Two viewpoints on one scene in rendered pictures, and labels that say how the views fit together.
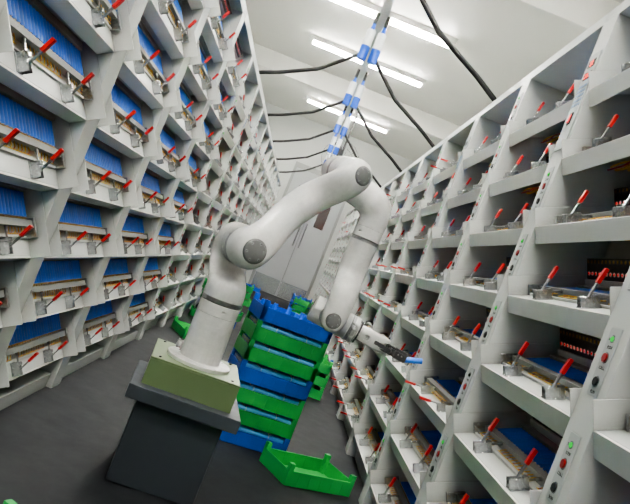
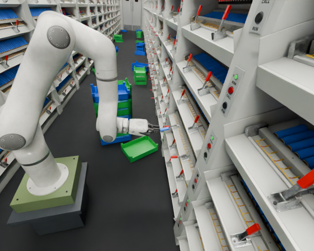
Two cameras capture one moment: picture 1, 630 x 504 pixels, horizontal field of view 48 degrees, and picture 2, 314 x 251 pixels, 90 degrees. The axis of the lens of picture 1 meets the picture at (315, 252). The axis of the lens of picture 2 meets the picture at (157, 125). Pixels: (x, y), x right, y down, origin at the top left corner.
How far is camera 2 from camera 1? 1.63 m
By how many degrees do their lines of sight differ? 38
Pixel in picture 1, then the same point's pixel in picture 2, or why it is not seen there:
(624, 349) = not seen: outside the picture
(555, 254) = not seen: hidden behind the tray
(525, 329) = not seen: hidden behind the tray
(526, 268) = (243, 112)
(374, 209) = (98, 55)
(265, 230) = (8, 123)
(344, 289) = (104, 120)
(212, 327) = (35, 175)
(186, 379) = (39, 203)
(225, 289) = (23, 158)
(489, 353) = (211, 174)
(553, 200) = (290, 15)
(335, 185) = (42, 56)
